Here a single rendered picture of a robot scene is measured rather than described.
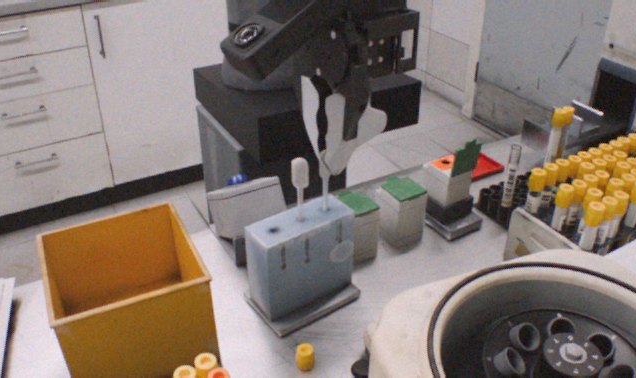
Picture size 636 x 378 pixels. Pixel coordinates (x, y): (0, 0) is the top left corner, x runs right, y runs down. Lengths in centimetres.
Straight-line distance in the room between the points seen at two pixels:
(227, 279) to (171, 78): 169
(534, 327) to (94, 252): 41
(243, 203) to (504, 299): 30
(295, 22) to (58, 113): 183
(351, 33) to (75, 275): 36
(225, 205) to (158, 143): 174
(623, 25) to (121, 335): 81
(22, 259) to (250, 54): 195
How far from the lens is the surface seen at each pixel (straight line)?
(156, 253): 63
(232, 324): 60
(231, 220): 64
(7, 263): 233
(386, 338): 42
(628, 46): 98
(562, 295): 51
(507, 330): 46
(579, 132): 92
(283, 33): 44
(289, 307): 58
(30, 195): 236
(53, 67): 218
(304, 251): 55
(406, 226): 68
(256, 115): 82
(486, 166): 87
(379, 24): 48
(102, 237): 60
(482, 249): 71
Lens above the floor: 129
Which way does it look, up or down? 31 degrees down
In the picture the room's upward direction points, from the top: straight up
